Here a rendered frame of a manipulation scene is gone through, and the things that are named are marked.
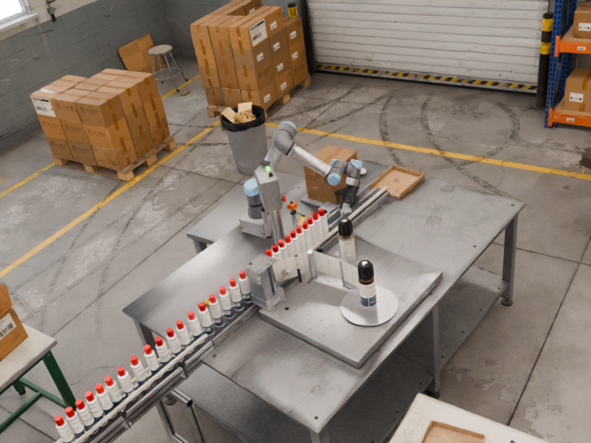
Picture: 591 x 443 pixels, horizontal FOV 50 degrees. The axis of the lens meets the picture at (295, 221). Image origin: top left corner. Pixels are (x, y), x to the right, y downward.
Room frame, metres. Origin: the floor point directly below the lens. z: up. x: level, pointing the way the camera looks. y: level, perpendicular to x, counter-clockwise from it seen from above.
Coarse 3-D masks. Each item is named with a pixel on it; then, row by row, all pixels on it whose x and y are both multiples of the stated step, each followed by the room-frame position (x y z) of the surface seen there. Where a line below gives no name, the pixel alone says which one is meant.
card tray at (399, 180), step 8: (392, 168) 3.93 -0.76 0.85; (400, 168) 3.89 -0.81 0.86; (384, 176) 3.86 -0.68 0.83; (392, 176) 3.84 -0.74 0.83; (400, 176) 3.82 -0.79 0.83; (408, 176) 3.80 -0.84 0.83; (416, 176) 3.78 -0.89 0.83; (424, 176) 3.75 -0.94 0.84; (376, 184) 3.77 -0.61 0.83; (384, 184) 3.75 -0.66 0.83; (392, 184) 3.73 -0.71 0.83; (400, 184) 3.72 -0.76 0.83; (408, 184) 3.70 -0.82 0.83; (416, 184) 3.68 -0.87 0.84; (392, 192) 3.62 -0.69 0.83; (400, 192) 3.61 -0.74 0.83
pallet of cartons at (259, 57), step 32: (256, 0) 8.01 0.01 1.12; (192, 32) 7.35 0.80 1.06; (224, 32) 7.07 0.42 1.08; (256, 32) 6.99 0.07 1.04; (288, 32) 7.51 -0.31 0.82; (224, 64) 7.13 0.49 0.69; (256, 64) 6.90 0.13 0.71; (288, 64) 7.43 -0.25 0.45; (224, 96) 7.19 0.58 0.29; (256, 96) 6.91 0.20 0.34; (288, 96) 7.37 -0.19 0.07
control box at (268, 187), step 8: (272, 168) 3.11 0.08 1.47; (256, 176) 3.06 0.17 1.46; (264, 176) 3.02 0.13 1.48; (264, 184) 2.95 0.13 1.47; (272, 184) 2.96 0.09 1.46; (264, 192) 2.95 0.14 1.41; (272, 192) 2.96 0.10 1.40; (280, 192) 2.97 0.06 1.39; (264, 200) 2.95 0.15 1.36; (272, 200) 2.96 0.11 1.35; (280, 200) 2.96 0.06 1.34; (272, 208) 2.95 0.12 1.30; (280, 208) 2.96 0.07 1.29
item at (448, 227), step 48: (288, 192) 3.86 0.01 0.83; (432, 192) 3.55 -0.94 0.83; (480, 192) 3.45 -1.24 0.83; (240, 240) 3.38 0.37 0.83; (384, 240) 3.12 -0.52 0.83; (432, 240) 3.03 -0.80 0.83; (480, 240) 2.95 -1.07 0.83; (192, 288) 2.97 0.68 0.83; (240, 288) 2.89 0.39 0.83; (192, 336) 2.56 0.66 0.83; (240, 336) 2.50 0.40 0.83; (288, 336) 2.43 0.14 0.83; (240, 384) 2.16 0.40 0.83; (288, 384) 2.11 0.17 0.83; (336, 384) 2.06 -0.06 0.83
